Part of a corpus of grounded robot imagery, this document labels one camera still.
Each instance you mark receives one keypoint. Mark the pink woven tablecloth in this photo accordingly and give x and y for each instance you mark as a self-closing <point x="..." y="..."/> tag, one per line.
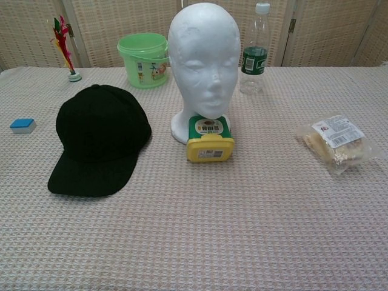
<point x="194" y="227"/>

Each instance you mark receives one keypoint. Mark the black baseball cap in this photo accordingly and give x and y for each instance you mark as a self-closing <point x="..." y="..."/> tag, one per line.
<point x="100" y="136"/>

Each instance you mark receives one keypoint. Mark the green box with yellow lid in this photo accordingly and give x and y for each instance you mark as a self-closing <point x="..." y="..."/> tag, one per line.
<point x="209" y="145"/>

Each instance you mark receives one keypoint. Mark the beige folding screen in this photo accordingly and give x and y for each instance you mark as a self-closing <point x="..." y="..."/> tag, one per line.
<point x="327" y="33"/>

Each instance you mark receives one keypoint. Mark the blue and white eraser block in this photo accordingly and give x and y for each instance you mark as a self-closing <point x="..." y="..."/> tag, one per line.
<point x="22" y="125"/>

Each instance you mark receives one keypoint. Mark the white foam mannequin head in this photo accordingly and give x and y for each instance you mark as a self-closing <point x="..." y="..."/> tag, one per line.
<point x="203" y="45"/>

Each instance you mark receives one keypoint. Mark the colourful feather shuttlecock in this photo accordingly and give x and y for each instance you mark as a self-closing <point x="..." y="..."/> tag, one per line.
<point x="64" y="45"/>

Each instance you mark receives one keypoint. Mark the packaged bread snack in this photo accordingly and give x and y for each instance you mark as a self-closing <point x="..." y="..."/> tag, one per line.
<point x="336" y="142"/>

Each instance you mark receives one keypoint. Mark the clear plastic water bottle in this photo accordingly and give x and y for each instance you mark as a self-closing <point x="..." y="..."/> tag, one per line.
<point x="254" y="60"/>

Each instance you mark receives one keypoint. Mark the green plastic bucket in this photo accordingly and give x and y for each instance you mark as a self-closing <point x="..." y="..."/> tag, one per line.
<point x="136" y="60"/>

